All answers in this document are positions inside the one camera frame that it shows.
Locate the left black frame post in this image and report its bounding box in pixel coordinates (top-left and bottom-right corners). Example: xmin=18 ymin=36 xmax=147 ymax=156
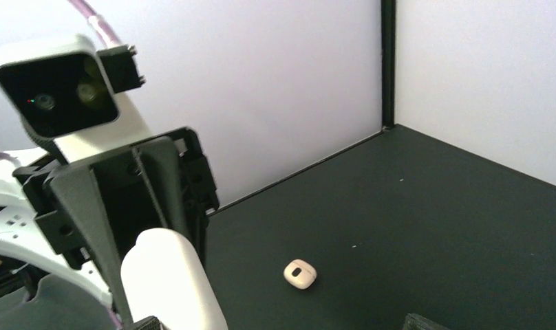
xmin=381 ymin=0 xmax=397 ymax=129

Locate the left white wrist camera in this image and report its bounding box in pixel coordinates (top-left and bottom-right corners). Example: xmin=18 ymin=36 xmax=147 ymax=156
xmin=0 ymin=34 xmax=152 ymax=163

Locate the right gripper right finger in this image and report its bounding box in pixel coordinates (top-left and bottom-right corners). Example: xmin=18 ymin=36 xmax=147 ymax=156
xmin=402 ymin=313 xmax=449 ymax=330

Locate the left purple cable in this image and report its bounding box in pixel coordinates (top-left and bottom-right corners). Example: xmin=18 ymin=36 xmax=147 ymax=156
xmin=68 ymin=0 xmax=124 ymax=49

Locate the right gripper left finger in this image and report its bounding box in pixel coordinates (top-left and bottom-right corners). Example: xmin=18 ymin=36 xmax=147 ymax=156
xmin=131 ymin=316 xmax=162 ymax=330

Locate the beige square charging case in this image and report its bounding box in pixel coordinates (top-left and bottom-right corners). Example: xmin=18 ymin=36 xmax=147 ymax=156
xmin=283 ymin=259 xmax=318 ymax=290

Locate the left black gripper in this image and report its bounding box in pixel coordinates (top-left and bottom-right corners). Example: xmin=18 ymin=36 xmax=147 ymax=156
xmin=13 ymin=128 xmax=220 ymax=327

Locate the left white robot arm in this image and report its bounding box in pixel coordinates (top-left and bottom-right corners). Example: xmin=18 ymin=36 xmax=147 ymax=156
xmin=0 ymin=128 xmax=228 ymax=329

